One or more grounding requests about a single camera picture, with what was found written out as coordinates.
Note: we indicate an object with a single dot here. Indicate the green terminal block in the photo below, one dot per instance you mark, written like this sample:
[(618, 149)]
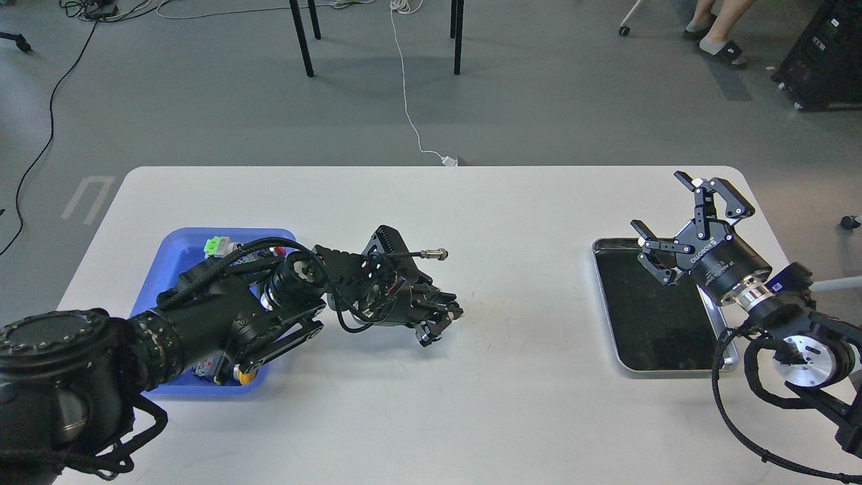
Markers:
[(213, 247)]

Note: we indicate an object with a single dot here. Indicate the silver metal tray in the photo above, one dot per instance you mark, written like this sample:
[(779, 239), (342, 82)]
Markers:
[(658, 332)]

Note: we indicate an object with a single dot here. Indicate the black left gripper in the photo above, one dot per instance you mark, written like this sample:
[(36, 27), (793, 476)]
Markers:
[(419, 305)]

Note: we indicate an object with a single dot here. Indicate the black equipment case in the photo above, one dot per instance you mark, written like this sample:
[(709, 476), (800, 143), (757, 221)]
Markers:
[(823, 68)]

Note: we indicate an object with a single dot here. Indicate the person's feet in slippers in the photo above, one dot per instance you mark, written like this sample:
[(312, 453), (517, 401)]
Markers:
[(713, 31)]

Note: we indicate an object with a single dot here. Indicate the yellow push button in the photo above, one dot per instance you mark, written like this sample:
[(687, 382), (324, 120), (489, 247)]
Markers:
[(222, 373)]

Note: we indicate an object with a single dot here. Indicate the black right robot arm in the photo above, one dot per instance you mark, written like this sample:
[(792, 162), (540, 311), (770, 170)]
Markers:
[(794, 351)]

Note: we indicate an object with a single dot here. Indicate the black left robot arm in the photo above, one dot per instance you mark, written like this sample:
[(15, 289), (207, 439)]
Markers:
[(73, 382)]

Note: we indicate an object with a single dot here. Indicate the white chair base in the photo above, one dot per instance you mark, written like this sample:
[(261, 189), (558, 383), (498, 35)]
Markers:
[(624, 27)]

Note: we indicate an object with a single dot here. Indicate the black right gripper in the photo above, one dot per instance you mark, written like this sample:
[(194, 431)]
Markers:
[(720, 260)]

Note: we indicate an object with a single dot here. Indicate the blue plastic tray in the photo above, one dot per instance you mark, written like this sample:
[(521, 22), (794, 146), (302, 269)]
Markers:
[(179, 251)]

